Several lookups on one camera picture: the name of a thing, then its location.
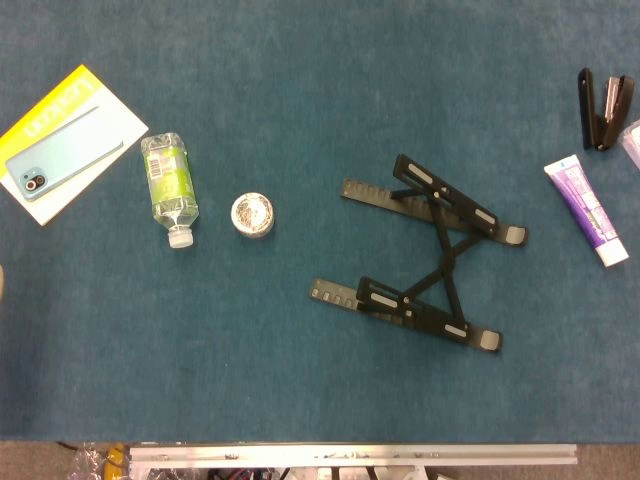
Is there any black stapler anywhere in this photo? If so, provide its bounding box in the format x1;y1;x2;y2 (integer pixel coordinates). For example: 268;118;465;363
577;67;637;151

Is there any purple white toothpaste tube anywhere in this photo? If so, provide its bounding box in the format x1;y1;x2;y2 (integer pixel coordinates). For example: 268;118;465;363
543;153;630;269

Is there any teal felt table cloth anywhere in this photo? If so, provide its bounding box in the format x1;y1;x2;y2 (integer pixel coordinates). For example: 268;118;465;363
0;0;640;444

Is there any yellow white booklet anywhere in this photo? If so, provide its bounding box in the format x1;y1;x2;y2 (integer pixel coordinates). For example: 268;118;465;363
0;63;150;227

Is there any black folding laptop stand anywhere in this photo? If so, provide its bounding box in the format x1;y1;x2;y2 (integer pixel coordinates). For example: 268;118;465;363
308;153;530;355

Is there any aluminium frame rail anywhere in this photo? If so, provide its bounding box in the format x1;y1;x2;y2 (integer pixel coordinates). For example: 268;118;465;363
128;443;579;471

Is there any clear plastic bag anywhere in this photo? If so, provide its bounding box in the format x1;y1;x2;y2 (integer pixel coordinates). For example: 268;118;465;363
67;442;132;480

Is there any clear bottle green label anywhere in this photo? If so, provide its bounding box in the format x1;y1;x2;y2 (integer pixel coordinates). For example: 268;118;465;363
140;131;201;250

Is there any small round metal tin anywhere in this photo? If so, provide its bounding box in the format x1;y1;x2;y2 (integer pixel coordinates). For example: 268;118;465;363
230;191;277;240

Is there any light blue smartphone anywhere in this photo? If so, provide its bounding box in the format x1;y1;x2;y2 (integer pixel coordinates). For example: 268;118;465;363
4;104;125;203

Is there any clear plastic card packet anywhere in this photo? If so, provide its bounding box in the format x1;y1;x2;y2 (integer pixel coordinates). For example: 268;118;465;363
619;118;640;169

